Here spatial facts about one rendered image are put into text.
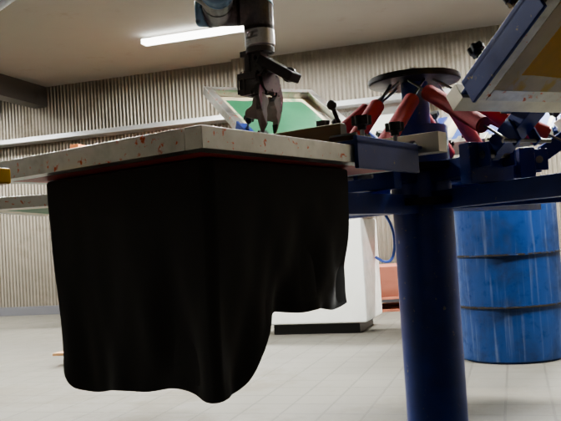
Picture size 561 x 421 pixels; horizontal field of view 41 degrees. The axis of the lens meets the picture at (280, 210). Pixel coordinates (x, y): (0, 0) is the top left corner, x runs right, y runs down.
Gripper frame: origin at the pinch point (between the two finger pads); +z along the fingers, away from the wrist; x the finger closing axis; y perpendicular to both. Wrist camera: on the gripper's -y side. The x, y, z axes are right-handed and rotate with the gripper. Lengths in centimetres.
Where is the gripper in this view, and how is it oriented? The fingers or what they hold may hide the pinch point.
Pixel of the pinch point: (270, 127)
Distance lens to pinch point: 188.5
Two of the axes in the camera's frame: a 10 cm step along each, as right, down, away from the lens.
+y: -8.1, 0.7, 5.8
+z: 0.5, 10.0, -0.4
